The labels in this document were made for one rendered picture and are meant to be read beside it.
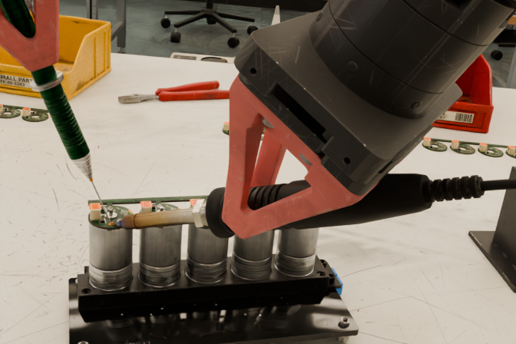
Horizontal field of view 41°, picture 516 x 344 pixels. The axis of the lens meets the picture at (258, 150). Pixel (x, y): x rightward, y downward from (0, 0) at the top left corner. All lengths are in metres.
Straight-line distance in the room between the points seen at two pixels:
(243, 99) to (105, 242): 0.15
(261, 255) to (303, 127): 0.17
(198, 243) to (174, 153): 0.23
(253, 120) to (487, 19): 0.09
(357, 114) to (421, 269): 0.27
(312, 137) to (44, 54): 0.14
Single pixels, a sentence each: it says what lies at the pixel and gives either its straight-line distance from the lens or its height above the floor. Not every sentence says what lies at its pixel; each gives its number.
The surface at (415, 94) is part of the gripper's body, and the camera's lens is 0.25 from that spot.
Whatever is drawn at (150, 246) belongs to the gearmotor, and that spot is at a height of 0.80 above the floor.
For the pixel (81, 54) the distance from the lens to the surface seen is 0.75.
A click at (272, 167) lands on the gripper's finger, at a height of 0.87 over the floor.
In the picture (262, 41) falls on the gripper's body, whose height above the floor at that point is 0.95.
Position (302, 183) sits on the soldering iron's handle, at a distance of 0.30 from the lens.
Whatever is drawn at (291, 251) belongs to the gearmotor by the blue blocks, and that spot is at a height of 0.79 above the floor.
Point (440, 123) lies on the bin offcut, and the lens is 0.76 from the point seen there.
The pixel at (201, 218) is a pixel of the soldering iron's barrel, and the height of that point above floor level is 0.84.
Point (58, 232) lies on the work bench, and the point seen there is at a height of 0.75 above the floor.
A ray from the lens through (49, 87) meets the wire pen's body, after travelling 0.34.
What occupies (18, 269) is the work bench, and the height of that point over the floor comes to 0.75.
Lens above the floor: 1.01
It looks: 24 degrees down
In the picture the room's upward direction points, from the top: 5 degrees clockwise
